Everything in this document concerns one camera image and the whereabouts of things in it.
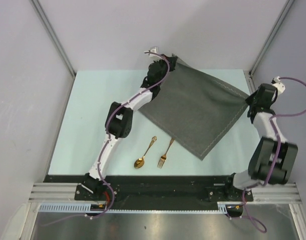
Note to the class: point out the gold spoon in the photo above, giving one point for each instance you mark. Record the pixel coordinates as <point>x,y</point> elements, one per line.
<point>140,161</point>

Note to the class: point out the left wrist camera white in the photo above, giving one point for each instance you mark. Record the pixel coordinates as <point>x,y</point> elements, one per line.
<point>153,52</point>

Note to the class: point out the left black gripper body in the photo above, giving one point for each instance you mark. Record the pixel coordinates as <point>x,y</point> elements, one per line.
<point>163,66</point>

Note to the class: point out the right aluminium side rail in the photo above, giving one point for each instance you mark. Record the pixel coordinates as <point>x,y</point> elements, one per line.
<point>251,84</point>

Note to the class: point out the grey cloth napkin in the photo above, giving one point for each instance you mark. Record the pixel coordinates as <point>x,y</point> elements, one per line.
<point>195,108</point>

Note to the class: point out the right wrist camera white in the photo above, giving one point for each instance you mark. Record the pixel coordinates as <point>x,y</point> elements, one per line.
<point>277,83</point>

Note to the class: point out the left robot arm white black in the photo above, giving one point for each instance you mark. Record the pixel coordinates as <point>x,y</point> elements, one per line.
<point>118,123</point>

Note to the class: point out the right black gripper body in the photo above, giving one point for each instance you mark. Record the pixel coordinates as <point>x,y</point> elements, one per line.
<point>252,99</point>

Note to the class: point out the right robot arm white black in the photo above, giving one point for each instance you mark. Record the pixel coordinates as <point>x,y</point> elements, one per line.
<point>274,157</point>

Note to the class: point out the right aluminium frame post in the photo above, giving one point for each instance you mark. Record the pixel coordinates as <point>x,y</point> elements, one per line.
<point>271,36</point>

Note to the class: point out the gold fork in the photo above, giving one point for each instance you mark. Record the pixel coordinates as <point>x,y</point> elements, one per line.
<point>164,156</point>

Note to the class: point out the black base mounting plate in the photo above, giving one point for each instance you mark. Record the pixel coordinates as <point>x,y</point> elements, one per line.
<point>157,193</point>

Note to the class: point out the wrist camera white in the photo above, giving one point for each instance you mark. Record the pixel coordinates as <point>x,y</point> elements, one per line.
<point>277,83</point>
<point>153,52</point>

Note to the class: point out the front aluminium frame rail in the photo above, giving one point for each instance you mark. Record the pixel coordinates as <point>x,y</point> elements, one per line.
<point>275,194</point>

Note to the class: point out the left aluminium frame post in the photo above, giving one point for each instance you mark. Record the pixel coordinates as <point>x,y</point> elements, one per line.
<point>38,8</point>

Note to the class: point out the aluminium frame post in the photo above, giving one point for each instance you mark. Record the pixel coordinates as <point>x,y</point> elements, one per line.
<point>38,8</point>
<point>271,36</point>

